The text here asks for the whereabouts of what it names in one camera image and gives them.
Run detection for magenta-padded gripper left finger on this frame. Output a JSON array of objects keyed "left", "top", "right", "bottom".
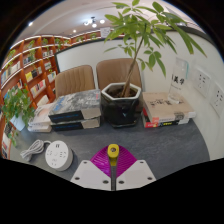
[{"left": 70, "top": 146, "right": 113, "bottom": 192}]

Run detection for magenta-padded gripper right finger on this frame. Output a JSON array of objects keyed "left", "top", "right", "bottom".
[{"left": 115, "top": 146, "right": 157, "bottom": 192}]

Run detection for yellow charger block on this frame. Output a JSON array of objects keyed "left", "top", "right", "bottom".
[{"left": 107, "top": 143, "right": 120, "bottom": 167}]

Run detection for round white power strip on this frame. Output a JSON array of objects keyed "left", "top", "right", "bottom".
[{"left": 44, "top": 139, "right": 74, "bottom": 172}]

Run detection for thick dark-spine book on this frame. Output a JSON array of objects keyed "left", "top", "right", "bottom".
[{"left": 49, "top": 116, "right": 101, "bottom": 133}]

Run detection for red and black book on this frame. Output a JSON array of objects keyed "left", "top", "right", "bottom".
[{"left": 142, "top": 108, "right": 191, "bottom": 129}]

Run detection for small tree in black pot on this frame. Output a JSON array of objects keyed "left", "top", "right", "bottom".
[{"left": 100, "top": 0, "right": 208, "bottom": 129}]

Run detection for thin white book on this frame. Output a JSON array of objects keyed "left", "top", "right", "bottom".
[{"left": 27, "top": 123, "right": 53, "bottom": 134}]

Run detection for thick grey-cover book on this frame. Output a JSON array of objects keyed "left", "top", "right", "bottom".
[{"left": 48, "top": 89, "right": 102, "bottom": 124}]

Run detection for tan cover book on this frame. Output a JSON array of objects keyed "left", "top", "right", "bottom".
[{"left": 142, "top": 91, "right": 197, "bottom": 124}]

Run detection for white picture-cover book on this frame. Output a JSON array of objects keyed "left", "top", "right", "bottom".
[{"left": 31, "top": 102, "right": 56, "bottom": 127}]

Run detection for tan padded chair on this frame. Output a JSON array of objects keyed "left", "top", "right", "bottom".
[
  {"left": 54, "top": 64, "right": 97, "bottom": 98},
  {"left": 95, "top": 58, "right": 144, "bottom": 91}
]

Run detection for clear acrylic sign holder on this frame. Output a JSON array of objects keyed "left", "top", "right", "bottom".
[{"left": 168, "top": 57, "right": 189, "bottom": 104}]

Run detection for leafy plant in white pot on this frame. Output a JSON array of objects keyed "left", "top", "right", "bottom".
[{"left": 0, "top": 84, "right": 36, "bottom": 148}]

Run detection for wooden bookshelf unit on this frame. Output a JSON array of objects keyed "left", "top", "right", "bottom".
[{"left": 0, "top": 29, "right": 101, "bottom": 161}]

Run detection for white black-framed partition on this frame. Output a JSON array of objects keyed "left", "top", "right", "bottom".
[{"left": 54, "top": 28, "right": 224, "bottom": 161}]

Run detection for multi-bulb ceiling lamp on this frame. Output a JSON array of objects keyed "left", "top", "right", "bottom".
[{"left": 83, "top": 16, "right": 106, "bottom": 29}]

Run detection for recessed ceiling lights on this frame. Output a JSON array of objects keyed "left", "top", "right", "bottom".
[{"left": 28, "top": 20, "right": 78, "bottom": 34}]

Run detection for white power strip cable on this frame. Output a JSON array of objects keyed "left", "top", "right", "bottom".
[{"left": 19, "top": 139, "right": 53, "bottom": 163}]

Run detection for white wall socket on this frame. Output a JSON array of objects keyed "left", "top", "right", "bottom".
[
  {"left": 209, "top": 83, "right": 224, "bottom": 116},
  {"left": 193, "top": 68, "right": 212, "bottom": 98}
]

